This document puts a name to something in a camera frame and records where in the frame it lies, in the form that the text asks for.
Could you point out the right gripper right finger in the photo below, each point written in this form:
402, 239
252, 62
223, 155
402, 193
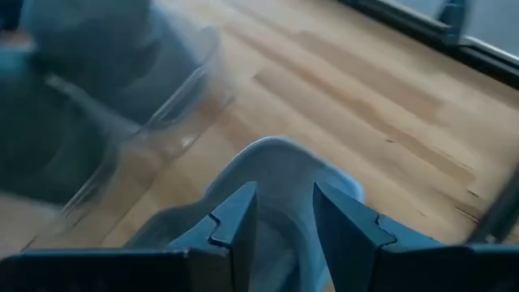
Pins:
348, 235

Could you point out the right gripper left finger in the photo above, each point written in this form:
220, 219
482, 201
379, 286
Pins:
235, 243

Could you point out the blue denim cap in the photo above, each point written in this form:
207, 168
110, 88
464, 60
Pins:
284, 166

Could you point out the dark grey cap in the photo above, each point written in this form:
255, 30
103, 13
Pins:
40, 142

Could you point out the clear plastic bin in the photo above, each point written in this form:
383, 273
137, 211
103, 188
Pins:
211, 73
134, 178

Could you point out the black table clamp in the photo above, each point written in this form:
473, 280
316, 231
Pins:
454, 16

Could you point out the black metal table frame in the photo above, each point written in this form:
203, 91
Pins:
425, 32

